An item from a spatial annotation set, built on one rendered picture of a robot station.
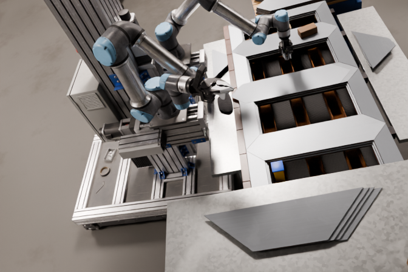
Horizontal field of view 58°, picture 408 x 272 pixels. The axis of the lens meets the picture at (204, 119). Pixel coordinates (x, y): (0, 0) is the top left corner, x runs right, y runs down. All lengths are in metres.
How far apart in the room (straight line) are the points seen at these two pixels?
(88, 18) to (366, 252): 1.61
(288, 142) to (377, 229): 0.71
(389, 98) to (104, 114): 1.70
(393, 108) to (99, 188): 2.21
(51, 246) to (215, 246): 2.04
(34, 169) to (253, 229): 2.86
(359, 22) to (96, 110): 1.91
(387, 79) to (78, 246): 2.55
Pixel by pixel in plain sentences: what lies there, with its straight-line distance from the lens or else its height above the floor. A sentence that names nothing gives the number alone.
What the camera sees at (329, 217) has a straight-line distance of 1.59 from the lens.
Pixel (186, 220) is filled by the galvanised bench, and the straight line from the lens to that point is 1.71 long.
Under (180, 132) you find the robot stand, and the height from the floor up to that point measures 0.90.
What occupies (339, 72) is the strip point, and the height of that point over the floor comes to 0.85.
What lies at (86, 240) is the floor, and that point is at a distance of 3.26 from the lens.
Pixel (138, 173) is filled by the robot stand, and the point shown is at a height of 0.21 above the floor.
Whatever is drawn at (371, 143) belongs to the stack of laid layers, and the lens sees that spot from 2.09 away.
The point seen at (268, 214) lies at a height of 1.07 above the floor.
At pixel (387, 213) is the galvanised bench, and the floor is 1.05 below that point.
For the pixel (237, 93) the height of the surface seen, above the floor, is 0.85.
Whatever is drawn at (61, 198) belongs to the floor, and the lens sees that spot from 3.64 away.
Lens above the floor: 2.50
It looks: 46 degrees down
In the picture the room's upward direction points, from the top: 23 degrees counter-clockwise
